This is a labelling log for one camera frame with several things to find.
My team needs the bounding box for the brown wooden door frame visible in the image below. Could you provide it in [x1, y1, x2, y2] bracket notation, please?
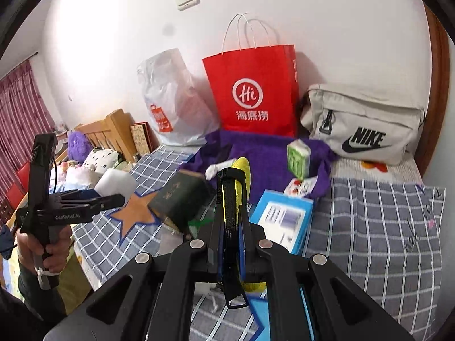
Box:
[414, 3, 452, 178]

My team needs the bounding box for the blue tissue pack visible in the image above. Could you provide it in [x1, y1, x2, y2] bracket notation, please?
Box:
[249, 189, 315, 256]

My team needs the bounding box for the yellow black strap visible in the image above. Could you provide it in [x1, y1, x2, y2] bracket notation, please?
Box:
[217, 156, 267, 309]

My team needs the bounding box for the person's left hand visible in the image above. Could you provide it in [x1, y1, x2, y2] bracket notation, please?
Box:
[16, 225, 73, 276]

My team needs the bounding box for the white red printed packet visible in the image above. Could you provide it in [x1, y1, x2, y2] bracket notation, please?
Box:
[284, 177, 320, 197]

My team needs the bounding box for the red striped curtain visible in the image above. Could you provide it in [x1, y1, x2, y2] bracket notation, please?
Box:
[0, 59, 55, 221]

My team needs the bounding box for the red paper shopping bag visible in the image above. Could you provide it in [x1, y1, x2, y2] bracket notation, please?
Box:
[202, 12, 298, 138]

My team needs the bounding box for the purple cloth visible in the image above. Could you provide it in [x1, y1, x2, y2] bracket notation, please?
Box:
[178, 130, 338, 203]

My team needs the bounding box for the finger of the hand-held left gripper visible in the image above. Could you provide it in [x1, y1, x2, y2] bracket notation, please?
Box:
[69, 194, 126, 215]
[53, 189, 102, 203]

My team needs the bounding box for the green tissue packet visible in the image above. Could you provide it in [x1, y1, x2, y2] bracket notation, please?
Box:
[286, 138, 313, 180]

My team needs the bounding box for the blue star patch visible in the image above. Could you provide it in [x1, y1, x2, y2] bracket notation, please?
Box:
[245, 284, 317, 341]

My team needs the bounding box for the pastel printed quilt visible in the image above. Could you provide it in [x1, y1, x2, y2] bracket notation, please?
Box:
[53, 160, 104, 192]

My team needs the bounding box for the brown star patch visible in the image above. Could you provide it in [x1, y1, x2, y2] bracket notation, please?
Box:
[107, 189, 167, 247]

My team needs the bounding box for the white plastic shopping bag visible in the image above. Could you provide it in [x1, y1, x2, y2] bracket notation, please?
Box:
[137, 48, 221, 147]

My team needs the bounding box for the green plastic wrapper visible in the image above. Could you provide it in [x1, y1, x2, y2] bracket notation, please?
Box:
[187, 218, 214, 235]

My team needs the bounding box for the grey waist bag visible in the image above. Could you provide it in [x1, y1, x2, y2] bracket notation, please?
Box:
[299, 83, 427, 166]

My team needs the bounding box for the grey checked cloth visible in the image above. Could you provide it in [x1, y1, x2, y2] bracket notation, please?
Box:
[73, 145, 446, 341]

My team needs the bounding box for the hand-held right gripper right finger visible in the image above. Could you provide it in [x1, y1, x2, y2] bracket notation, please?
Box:
[238, 213, 416, 341]

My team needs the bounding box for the white dotted pillow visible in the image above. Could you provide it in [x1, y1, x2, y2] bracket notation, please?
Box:
[83, 147, 121, 180]

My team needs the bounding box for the wooden headboard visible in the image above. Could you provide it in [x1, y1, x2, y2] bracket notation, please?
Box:
[75, 108, 139, 164]

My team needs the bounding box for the person's left forearm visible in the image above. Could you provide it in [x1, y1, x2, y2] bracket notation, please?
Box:
[0, 263, 72, 341]

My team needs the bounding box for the purple plush toy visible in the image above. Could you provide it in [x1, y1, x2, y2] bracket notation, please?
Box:
[67, 131, 94, 162]

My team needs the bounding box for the dark green tea tin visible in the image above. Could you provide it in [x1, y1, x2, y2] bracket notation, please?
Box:
[147, 170, 214, 233]

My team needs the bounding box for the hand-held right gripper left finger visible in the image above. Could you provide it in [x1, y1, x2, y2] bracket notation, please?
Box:
[43, 217, 228, 341]

